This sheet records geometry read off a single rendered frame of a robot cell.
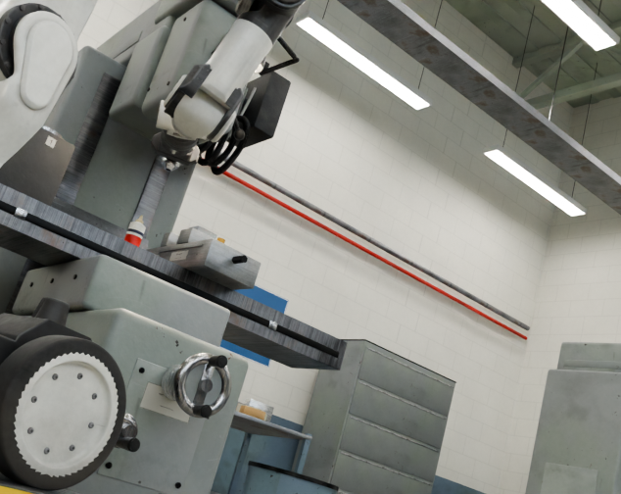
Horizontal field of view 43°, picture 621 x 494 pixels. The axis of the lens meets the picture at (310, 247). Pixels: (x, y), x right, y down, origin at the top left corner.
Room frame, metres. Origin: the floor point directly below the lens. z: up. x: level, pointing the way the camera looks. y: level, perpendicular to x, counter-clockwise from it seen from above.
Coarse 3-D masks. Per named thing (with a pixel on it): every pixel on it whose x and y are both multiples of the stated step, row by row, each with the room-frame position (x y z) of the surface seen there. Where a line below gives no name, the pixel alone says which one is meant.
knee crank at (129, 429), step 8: (128, 416) 1.37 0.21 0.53; (128, 424) 1.34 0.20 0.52; (136, 424) 1.38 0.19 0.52; (120, 432) 1.34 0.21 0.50; (128, 432) 1.34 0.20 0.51; (136, 432) 1.34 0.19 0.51; (120, 440) 1.34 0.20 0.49; (128, 440) 1.31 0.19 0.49; (136, 440) 1.31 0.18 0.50; (128, 448) 1.31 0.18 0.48; (136, 448) 1.32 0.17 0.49
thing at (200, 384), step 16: (176, 368) 1.52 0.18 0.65; (192, 368) 1.45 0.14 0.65; (208, 368) 1.47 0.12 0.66; (224, 368) 1.48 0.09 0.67; (176, 384) 1.44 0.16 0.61; (192, 384) 1.46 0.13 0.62; (208, 384) 1.47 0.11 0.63; (224, 384) 1.49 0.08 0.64; (176, 400) 1.45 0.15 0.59; (192, 400) 1.47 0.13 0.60; (208, 400) 1.49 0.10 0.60; (224, 400) 1.49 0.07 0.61; (192, 416) 1.47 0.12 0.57; (208, 416) 1.44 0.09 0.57
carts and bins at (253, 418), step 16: (240, 416) 3.96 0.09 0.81; (256, 416) 4.15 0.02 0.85; (256, 432) 4.64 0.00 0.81; (272, 432) 4.31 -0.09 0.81; (288, 432) 4.07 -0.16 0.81; (304, 448) 4.11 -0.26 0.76; (240, 464) 4.82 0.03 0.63; (256, 464) 4.01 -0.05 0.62; (304, 464) 4.12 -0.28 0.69; (256, 480) 4.00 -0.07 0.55; (272, 480) 3.94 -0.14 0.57; (288, 480) 3.91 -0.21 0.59; (304, 480) 3.91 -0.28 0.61; (320, 480) 3.93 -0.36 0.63
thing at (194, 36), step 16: (208, 0) 1.81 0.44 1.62; (192, 16) 1.83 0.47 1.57; (208, 16) 1.81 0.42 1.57; (224, 16) 1.83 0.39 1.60; (176, 32) 1.89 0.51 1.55; (192, 32) 1.81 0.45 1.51; (208, 32) 1.82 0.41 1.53; (224, 32) 1.84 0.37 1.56; (176, 48) 1.86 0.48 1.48; (192, 48) 1.81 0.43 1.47; (208, 48) 1.83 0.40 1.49; (160, 64) 1.92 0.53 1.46; (176, 64) 1.82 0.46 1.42; (192, 64) 1.81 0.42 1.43; (160, 80) 1.88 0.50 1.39; (176, 80) 1.81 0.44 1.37; (160, 96) 1.85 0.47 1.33; (144, 112) 1.94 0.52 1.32
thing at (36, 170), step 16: (48, 128) 1.75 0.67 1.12; (32, 144) 1.72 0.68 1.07; (48, 144) 1.74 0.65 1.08; (64, 144) 1.76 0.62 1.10; (16, 160) 1.71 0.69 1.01; (32, 160) 1.73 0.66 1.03; (48, 160) 1.75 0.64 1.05; (64, 160) 1.77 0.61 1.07; (0, 176) 1.70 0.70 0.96; (16, 176) 1.72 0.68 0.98; (32, 176) 1.74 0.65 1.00; (48, 176) 1.76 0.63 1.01; (32, 192) 1.75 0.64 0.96; (48, 192) 1.77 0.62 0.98
